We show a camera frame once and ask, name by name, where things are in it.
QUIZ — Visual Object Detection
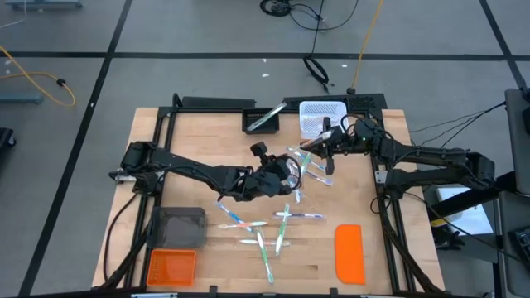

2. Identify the grey desk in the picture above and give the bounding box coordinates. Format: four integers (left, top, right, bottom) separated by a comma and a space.
496, 190, 530, 298
503, 87, 530, 195

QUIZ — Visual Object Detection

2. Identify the white perforated basket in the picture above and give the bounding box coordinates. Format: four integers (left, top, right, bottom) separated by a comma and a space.
298, 100, 349, 141

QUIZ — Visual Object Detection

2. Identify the black caster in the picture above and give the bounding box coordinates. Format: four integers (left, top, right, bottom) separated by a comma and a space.
0, 127, 17, 151

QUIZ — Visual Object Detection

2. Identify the silver label strip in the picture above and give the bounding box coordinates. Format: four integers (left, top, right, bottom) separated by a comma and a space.
130, 291, 179, 298

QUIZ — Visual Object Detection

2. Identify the orange perforated basket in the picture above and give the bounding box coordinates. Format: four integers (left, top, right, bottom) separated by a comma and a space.
146, 248, 198, 288

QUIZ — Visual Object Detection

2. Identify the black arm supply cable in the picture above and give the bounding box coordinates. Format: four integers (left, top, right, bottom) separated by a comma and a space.
102, 192, 140, 285

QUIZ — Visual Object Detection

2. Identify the black hanging cable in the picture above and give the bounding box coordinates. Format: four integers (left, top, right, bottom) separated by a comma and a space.
303, 0, 331, 94

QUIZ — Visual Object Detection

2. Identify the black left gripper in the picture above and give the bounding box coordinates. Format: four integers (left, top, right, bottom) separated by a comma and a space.
242, 141, 300, 200

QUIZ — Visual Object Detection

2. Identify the orange plastic lid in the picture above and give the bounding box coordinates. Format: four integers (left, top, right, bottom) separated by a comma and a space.
334, 223, 368, 286

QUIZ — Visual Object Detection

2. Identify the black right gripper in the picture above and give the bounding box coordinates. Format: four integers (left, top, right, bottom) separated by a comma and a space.
301, 118, 356, 175

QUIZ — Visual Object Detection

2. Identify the black desk beam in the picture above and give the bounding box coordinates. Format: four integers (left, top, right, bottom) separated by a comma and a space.
430, 170, 518, 219

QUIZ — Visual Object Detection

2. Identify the purple toothbrush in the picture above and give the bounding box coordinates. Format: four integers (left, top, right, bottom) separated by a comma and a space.
272, 211, 326, 220
305, 170, 335, 187

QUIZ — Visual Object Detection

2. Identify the grey translucent bin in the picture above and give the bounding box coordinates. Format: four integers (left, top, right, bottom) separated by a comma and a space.
146, 205, 208, 250

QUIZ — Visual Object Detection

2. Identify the green toothbrush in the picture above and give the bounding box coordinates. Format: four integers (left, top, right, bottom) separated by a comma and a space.
300, 151, 312, 178
246, 101, 288, 132
274, 202, 291, 257
255, 228, 276, 286

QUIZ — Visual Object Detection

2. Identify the yellow hanging power cable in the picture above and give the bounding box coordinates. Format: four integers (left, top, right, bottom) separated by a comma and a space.
350, 0, 385, 93

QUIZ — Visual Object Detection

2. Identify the yellow floor cable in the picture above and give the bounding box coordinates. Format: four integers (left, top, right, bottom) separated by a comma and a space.
0, 45, 77, 108

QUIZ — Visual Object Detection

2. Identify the black keyboard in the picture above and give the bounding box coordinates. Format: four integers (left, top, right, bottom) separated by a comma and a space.
508, 226, 530, 266

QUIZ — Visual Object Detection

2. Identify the white paper sheet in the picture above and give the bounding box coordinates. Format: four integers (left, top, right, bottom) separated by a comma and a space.
436, 186, 494, 238

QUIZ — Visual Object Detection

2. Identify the black perforated panel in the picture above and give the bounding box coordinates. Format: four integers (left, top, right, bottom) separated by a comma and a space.
284, 93, 388, 113

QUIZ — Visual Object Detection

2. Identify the black mesh basket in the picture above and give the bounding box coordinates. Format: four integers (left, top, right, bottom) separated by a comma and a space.
241, 107, 281, 136

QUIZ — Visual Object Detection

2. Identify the black coiled floor cable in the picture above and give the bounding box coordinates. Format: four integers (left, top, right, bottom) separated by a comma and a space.
259, 0, 360, 32

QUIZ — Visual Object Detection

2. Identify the blue-grey cart base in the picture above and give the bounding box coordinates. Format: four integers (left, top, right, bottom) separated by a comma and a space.
4, 0, 84, 10
0, 92, 45, 105

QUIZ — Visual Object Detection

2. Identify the black glove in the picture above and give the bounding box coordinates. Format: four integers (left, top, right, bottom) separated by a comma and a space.
434, 226, 467, 252

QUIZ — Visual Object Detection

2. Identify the orange toothbrush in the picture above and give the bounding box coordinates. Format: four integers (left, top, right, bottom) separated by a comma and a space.
218, 220, 269, 230
238, 238, 291, 248
299, 130, 335, 149

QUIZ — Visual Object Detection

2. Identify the black flat panel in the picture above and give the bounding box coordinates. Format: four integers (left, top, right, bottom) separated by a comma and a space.
181, 95, 257, 110

